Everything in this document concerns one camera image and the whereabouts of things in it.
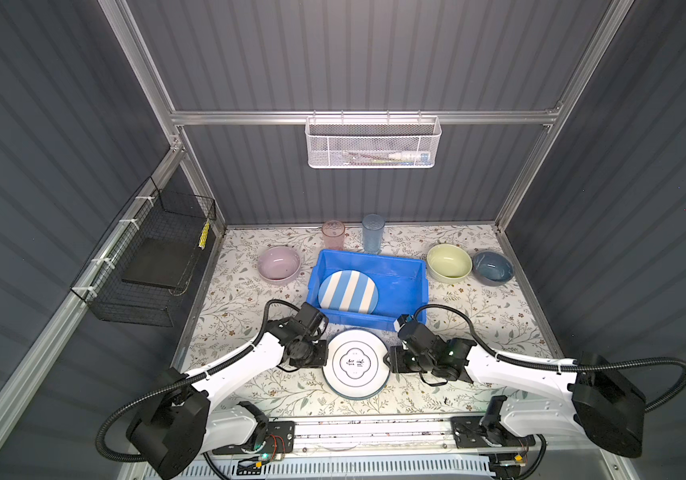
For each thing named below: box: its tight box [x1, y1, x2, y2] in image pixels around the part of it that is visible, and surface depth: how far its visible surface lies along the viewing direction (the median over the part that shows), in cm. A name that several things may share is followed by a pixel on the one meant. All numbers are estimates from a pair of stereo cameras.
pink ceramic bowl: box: [257, 246, 301, 284], surface depth 107 cm
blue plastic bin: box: [307, 249, 429, 331], surface depth 104 cm
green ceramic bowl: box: [427, 244, 473, 284], surface depth 107 cm
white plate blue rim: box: [322, 328, 391, 400], surface depth 85 cm
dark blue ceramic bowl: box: [472, 251, 515, 286], surface depth 104 cm
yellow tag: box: [198, 220, 210, 250], surface depth 84 cm
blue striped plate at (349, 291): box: [318, 269, 379, 314], surface depth 101 cm
